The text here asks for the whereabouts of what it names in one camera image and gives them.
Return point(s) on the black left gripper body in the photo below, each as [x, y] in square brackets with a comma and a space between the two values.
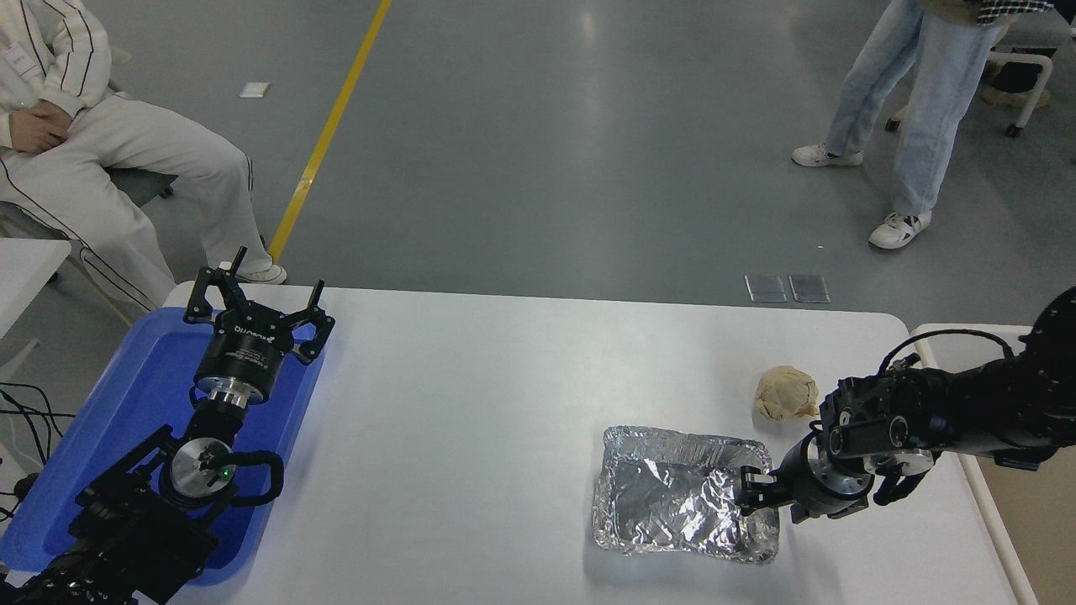
[239, 357]

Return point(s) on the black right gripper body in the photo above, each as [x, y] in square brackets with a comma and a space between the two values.
[807, 487]

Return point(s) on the crinkled silver foil tray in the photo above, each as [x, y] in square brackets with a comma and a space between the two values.
[672, 496]

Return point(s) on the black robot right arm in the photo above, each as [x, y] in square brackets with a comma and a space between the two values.
[992, 403]

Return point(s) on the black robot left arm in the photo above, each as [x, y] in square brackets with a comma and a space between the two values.
[126, 538]

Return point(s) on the clear floor plate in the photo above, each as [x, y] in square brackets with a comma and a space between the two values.
[765, 288]
[809, 288]

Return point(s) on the person's hand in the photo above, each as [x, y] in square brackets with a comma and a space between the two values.
[38, 126]

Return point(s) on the crumpled tan paper ball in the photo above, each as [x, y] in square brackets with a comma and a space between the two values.
[786, 393]

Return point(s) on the blue plastic tray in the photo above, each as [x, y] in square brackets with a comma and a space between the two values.
[143, 378]

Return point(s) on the grey chair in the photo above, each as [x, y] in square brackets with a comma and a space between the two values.
[139, 185]

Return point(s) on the small white side table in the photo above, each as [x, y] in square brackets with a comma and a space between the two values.
[25, 269]

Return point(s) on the white paper sheet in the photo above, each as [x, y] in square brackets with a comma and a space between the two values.
[255, 90]

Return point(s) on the large pale bin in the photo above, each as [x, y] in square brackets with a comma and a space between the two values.
[1034, 521]

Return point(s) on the white rolling chair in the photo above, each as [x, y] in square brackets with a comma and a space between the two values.
[1021, 57]

